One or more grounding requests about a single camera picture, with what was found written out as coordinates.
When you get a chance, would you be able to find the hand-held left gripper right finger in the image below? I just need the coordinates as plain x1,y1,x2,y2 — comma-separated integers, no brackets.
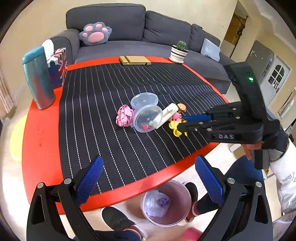
195,155,273,241

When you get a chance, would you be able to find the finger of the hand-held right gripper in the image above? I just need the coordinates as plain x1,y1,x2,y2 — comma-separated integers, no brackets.
179,120,210,137
184,111,212,122

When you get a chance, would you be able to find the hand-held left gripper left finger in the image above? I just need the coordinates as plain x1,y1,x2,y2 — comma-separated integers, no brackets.
26,156,104,241

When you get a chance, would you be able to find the yellow rubber toy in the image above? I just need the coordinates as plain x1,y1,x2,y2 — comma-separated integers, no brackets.
168,119,188,137

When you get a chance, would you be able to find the white plastic tube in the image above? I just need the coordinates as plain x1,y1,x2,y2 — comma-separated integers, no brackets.
159,103,178,124

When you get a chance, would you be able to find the pink trash bin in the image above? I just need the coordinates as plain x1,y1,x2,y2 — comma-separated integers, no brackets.
141,180,192,227

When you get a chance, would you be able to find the clear round plastic container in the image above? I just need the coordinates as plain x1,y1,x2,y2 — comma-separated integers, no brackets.
133,105,163,133

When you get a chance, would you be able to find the clear container lid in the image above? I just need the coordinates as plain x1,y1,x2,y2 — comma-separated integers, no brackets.
131,92,159,109

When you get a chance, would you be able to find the pink paper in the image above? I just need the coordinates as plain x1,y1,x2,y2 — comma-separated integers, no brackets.
116,104,134,127

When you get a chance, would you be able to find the person's right forearm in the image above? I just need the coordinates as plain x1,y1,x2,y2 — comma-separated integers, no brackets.
269,141,296,216

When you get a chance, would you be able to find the person's right hand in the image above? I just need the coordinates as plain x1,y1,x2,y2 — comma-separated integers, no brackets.
242,128,289,163

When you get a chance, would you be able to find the person's black right shoe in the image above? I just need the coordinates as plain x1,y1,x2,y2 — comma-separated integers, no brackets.
181,182,200,225

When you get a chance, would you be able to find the person's black shoe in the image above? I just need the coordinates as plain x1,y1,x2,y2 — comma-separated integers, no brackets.
181,182,200,225
102,206,137,232

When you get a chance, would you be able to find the white side table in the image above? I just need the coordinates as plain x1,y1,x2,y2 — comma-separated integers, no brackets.
228,143,244,153

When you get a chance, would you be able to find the person's right leg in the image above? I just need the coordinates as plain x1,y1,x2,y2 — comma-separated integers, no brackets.
191,154,265,232

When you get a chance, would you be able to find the person's leg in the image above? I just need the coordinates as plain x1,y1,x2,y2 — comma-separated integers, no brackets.
191,154,265,232
69,224,148,241

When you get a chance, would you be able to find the black white-striped table mat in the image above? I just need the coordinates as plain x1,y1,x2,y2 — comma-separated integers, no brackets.
58,62,227,189

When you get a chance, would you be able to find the person's black left shoe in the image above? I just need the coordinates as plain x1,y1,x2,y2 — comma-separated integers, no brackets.
102,206,137,232

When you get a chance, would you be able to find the pink stool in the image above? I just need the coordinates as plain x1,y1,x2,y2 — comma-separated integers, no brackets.
183,227,204,241

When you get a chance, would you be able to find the white door arched window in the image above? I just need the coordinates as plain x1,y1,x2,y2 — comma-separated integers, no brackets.
259,61,290,98

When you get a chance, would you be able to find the clear plastic bin bag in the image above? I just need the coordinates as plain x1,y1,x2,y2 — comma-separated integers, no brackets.
144,190,170,218

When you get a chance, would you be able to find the potted cactus striped pot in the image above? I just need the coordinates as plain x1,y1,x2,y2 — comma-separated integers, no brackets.
169,41,188,64

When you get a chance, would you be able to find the grey refrigerator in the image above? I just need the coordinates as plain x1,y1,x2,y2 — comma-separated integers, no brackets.
245,40,274,85

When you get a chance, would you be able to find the person's left leg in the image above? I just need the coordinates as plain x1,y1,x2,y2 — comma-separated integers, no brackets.
69,224,148,241

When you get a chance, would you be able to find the light blue cushion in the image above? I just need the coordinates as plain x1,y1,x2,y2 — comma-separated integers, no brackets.
201,38,221,62

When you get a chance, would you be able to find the wooden phone stand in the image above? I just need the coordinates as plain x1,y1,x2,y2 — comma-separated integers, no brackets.
119,56,152,66

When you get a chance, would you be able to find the yellow stool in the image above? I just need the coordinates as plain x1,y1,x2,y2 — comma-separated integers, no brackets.
10,115,28,163

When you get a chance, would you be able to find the white printed shirt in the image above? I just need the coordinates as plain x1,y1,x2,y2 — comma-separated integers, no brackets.
272,214,296,241

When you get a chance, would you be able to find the grey fabric sofa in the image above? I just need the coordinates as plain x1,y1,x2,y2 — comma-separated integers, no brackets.
47,5,236,94

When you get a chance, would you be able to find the teal thermos bottle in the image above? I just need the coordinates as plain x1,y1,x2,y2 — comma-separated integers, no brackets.
22,46,56,110

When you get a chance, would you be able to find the flag print tissue box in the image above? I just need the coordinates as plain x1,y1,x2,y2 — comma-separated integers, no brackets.
47,47,68,90

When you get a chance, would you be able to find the beige curtain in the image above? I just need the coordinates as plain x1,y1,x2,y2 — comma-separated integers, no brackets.
0,67,14,118

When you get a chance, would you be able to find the grey pink paw cushion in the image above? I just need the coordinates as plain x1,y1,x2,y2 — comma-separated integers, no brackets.
79,22,112,46

